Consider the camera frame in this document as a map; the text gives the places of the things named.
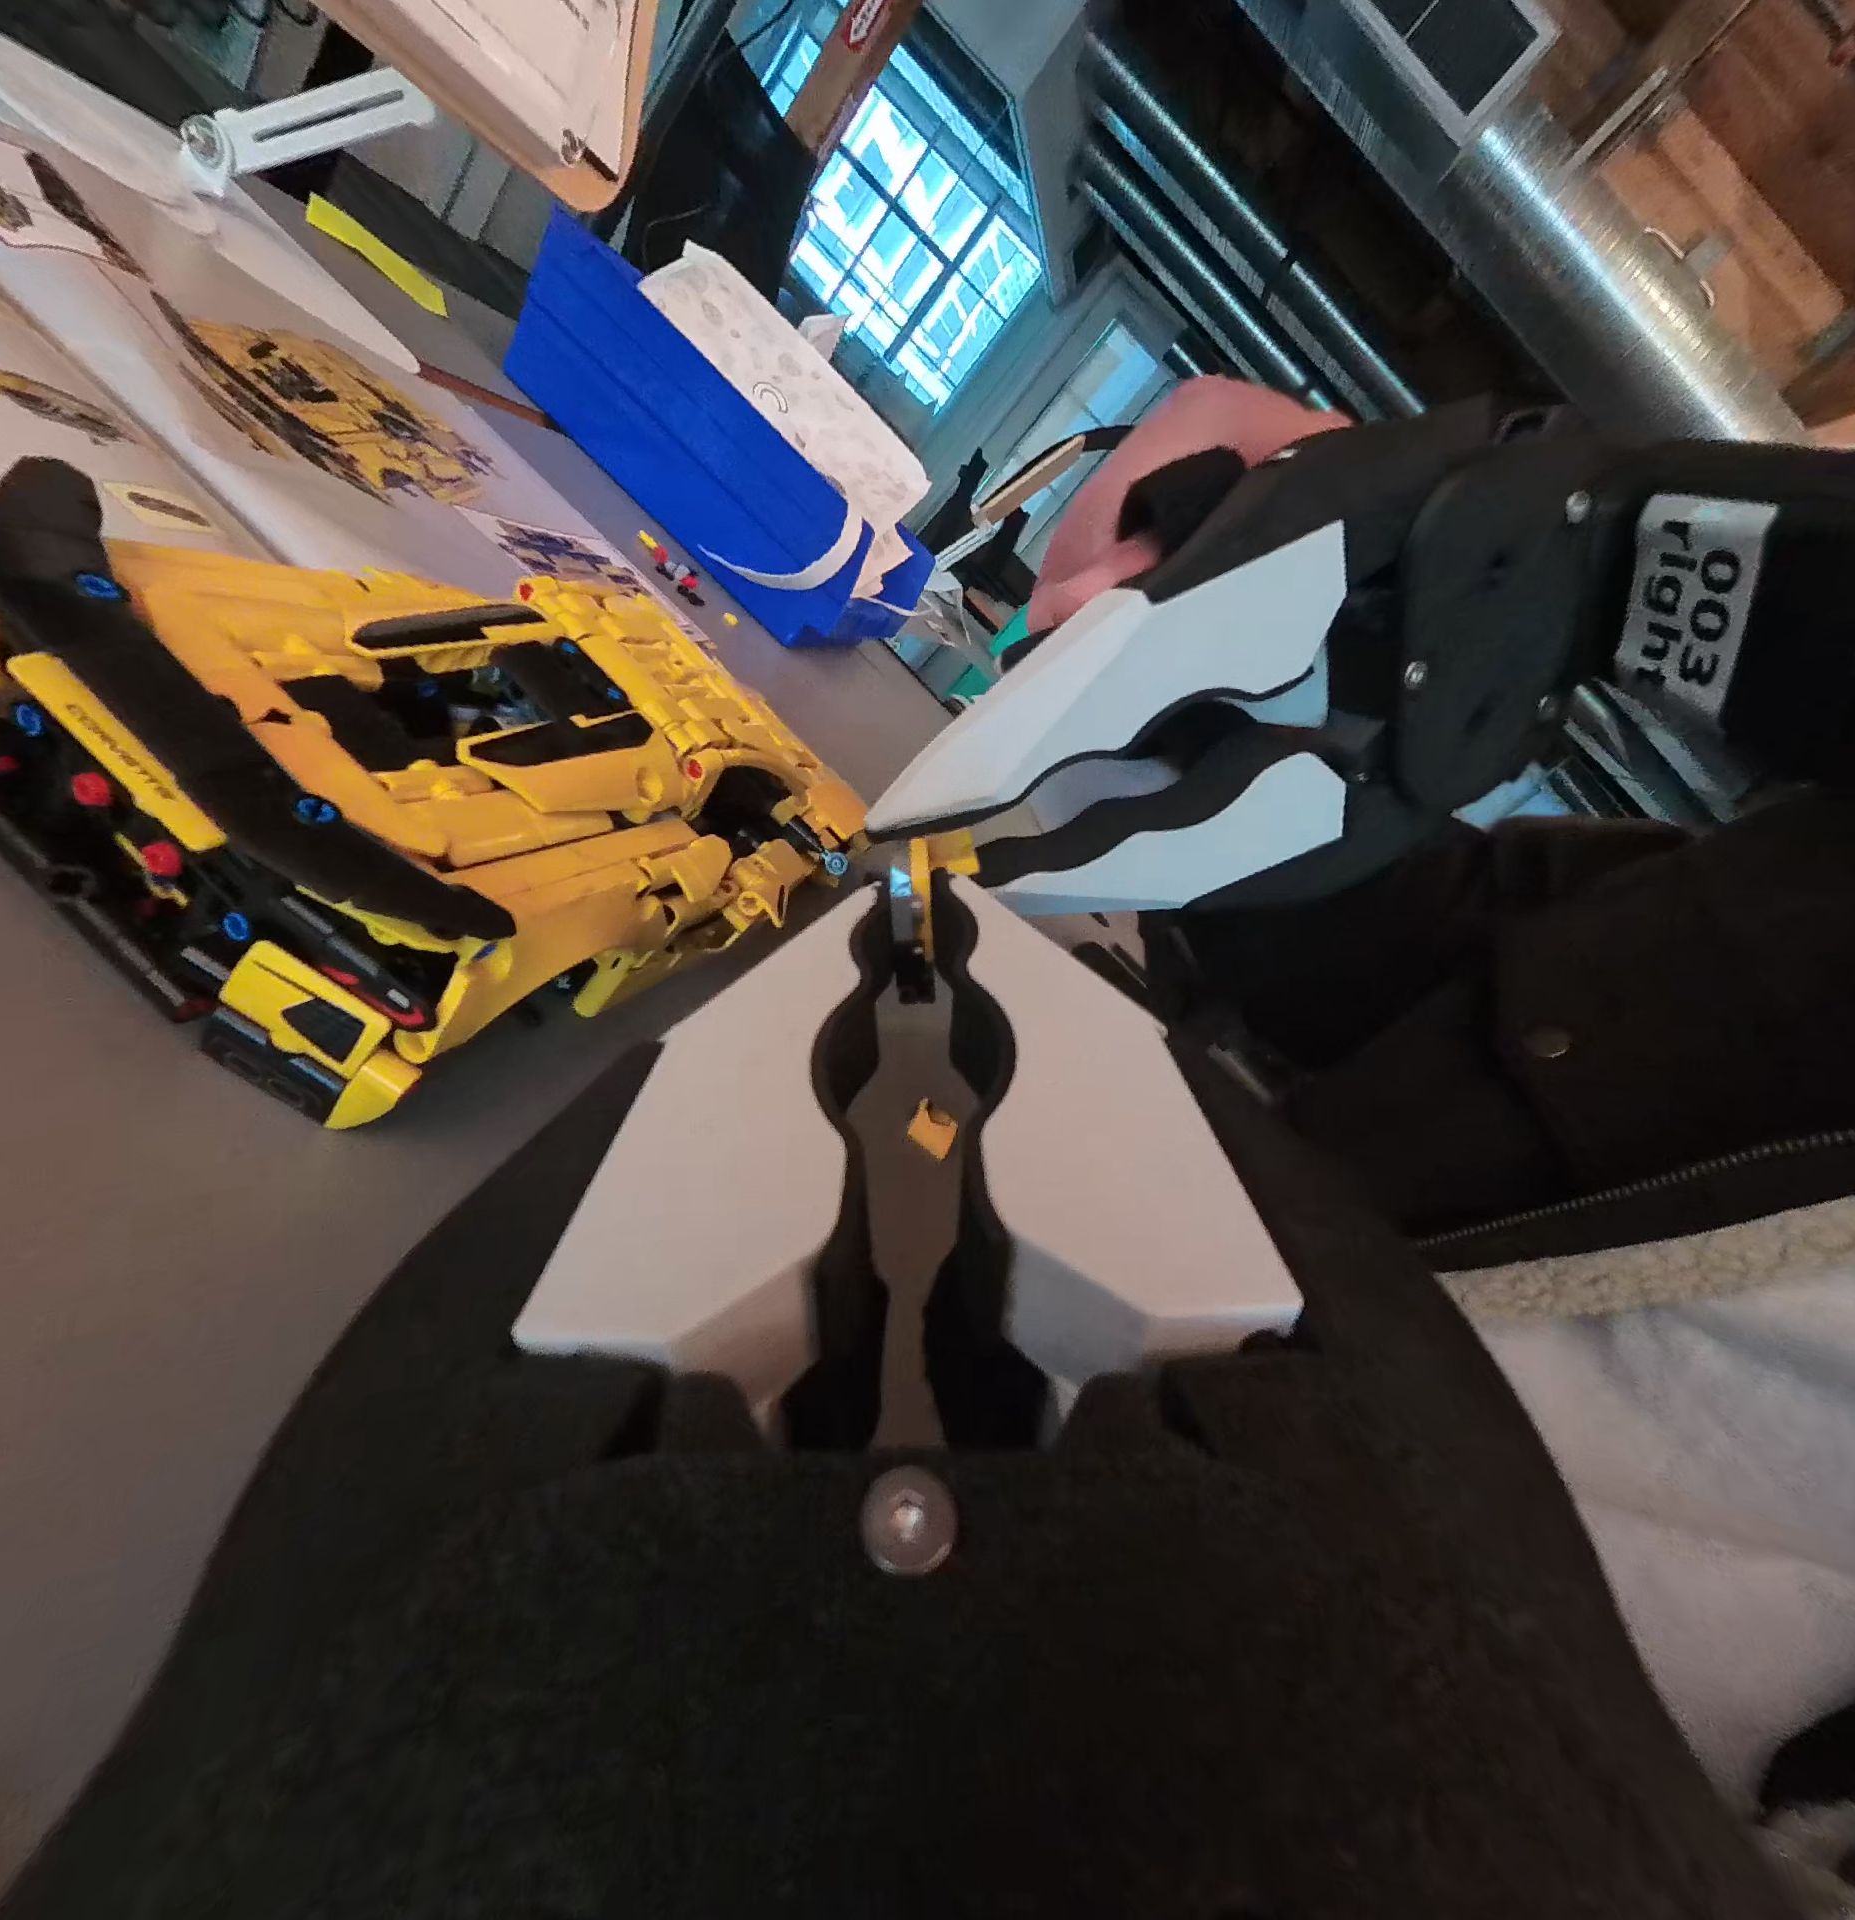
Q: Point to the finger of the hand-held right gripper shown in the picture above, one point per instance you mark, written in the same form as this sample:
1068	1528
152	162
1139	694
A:
1138	674
1259	824

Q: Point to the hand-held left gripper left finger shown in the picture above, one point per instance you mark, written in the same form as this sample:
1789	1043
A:
672	1201

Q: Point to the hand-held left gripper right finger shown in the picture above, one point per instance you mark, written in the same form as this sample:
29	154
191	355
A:
1138	1201

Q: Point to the yellow hollow slope brick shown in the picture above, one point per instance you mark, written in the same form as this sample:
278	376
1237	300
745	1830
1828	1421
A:
922	1125

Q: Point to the yellow and black brick assembly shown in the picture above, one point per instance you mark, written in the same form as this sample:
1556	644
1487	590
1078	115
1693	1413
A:
912	916

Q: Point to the yellow toy brick car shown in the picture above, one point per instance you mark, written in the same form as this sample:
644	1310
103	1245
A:
598	660

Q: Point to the grey desk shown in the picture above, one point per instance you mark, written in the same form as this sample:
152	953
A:
191	1274

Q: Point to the person's right hand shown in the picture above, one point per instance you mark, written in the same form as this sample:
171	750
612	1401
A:
1084	547

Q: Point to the curved wood and black lamp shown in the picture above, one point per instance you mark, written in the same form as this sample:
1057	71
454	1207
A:
1016	486

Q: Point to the white paper strip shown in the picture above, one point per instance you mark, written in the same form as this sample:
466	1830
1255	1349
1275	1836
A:
807	566

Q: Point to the white patterned paper bag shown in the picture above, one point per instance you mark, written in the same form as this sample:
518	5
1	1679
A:
777	374

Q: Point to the pile of small bricks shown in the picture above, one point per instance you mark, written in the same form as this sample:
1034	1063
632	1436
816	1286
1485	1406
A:
672	570

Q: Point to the large window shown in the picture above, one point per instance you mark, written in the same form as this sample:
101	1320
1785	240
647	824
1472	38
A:
912	225

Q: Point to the white air vent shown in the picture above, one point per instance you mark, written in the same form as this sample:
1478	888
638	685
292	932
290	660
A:
1454	44

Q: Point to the blue plastic bin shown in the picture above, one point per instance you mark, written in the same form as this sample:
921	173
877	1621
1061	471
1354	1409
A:
641	406

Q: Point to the white shirt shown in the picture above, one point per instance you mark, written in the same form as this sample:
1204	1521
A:
1738	1498

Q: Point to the wooden instruction board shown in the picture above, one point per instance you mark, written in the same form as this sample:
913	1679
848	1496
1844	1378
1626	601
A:
537	75

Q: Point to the yellow paper strip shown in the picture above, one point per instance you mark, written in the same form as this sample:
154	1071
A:
371	252

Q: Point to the open instruction booklet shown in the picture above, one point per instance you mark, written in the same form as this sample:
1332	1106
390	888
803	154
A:
117	300

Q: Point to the silver air duct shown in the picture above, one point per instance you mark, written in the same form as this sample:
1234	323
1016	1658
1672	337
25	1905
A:
1589	240

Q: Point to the wooden post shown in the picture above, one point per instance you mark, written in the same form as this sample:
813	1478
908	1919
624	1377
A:
850	60

